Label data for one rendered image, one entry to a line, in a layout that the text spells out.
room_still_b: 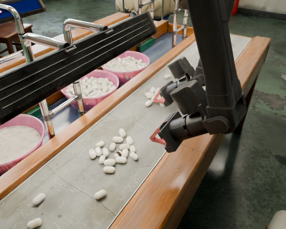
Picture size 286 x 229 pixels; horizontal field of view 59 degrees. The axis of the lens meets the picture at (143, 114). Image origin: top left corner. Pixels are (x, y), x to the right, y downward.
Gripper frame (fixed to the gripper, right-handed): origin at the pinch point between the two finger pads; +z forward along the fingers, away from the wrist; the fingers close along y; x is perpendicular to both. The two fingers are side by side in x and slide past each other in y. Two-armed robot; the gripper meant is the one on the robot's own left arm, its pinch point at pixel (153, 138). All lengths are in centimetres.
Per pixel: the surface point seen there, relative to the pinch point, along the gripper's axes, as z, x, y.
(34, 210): 21.9, -3.8, 29.5
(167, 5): 145, -62, -311
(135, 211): 2.3, 10.0, 17.4
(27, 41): 9.5, -40.7, 7.9
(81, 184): 18.4, -0.6, 16.8
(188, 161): -1.2, 13.3, -5.7
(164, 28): 56, -29, -127
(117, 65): 47, -25, -52
